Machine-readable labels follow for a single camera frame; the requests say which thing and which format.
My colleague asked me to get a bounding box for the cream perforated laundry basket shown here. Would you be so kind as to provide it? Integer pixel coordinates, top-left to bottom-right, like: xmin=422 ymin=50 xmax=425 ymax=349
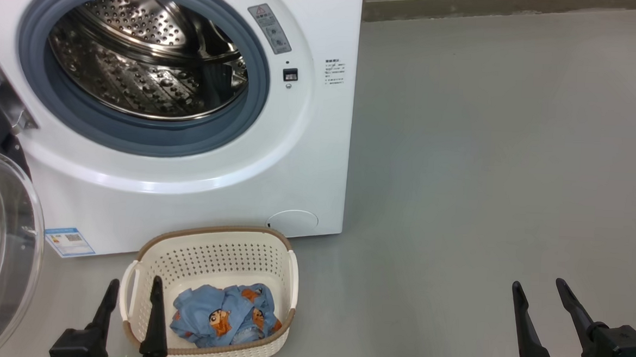
xmin=116 ymin=220 xmax=302 ymax=357

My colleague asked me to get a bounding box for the white front-load washing machine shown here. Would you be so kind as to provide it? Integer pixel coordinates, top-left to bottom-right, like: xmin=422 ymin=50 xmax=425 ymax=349
xmin=0 ymin=0 xmax=364 ymax=271

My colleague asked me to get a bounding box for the printed black text label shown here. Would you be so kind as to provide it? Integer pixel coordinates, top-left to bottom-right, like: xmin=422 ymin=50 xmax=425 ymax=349
xmin=323 ymin=58 xmax=348 ymax=87

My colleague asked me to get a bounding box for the blue energy label sticker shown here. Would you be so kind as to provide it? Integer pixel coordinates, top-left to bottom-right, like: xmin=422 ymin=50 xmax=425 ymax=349
xmin=43 ymin=226 xmax=98 ymax=260

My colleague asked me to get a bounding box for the stainless steel washing machine drum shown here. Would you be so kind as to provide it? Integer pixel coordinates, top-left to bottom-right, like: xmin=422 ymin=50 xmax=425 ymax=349
xmin=44 ymin=0 xmax=253 ymax=125

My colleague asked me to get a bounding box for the grey warning sticker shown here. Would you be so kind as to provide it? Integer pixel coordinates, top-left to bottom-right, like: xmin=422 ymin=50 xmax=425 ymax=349
xmin=246 ymin=2 xmax=295 ymax=56

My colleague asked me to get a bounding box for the blue cartoon print garment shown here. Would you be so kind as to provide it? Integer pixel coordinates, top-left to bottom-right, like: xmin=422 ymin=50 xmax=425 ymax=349
xmin=169 ymin=283 xmax=236 ymax=350
xmin=225 ymin=281 xmax=286 ymax=343

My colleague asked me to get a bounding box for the round white filter cover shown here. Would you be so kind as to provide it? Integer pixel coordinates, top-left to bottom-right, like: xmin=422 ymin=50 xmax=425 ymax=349
xmin=265 ymin=208 xmax=320 ymax=239

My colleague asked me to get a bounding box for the metal door hinge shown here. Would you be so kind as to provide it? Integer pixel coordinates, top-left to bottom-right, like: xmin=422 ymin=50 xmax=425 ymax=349
xmin=0 ymin=55 xmax=43 ymax=136

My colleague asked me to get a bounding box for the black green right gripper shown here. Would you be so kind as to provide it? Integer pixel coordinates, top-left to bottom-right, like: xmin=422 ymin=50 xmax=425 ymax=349
xmin=508 ymin=275 xmax=636 ymax=357

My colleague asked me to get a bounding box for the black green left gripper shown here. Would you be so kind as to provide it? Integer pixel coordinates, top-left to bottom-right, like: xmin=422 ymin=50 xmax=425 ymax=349
xmin=49 ymin=271 xmax=172 ymax=357

